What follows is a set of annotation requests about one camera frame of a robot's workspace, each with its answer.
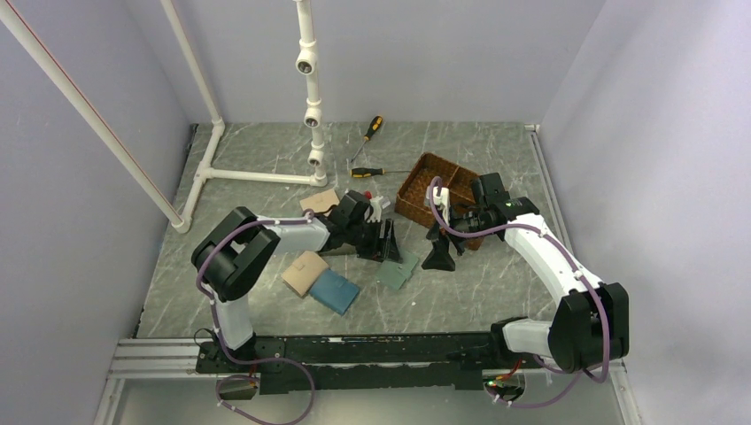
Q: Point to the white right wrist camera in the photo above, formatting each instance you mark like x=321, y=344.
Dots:
x=440, y=198

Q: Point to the beige card holder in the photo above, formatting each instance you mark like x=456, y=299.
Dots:
x=303, y=272
x=321, y=202

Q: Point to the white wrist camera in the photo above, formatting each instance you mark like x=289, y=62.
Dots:
x=440, y=198
x=377, y=206

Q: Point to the black yellow screwdriver far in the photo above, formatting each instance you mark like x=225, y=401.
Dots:
x=374, y=125

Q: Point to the blue card holder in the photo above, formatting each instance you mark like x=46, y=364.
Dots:
x=334, y=291

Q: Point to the beige card holder far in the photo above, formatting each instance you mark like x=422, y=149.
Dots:
x=321, y=202

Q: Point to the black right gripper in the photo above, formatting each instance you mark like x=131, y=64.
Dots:
x=440, y=258

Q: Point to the green card holder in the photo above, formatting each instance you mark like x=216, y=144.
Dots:
x=395, y=274

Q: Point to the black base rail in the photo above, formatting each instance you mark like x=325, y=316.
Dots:
x=462, y=361

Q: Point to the black yellow screwdriver near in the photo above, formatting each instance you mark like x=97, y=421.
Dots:
x=365, y=172

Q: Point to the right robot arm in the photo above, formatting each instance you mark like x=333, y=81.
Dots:
x=590, y=326

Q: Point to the aluminium front rail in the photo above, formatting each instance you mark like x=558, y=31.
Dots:
x=165, y=358

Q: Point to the black yellow screwdriver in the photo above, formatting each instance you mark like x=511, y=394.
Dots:
x=365, y=172
x=374, y=125

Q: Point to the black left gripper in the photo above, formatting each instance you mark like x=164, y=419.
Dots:
x=374, y=251

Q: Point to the beige card holder near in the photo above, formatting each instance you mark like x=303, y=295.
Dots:
x=303, y=272

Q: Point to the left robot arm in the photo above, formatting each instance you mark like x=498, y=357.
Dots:
x=230, y=260

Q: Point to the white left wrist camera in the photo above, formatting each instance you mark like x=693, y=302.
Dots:
x=377, y=206

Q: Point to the white PVC pipe frame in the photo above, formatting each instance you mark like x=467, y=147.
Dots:
x=81, y=79

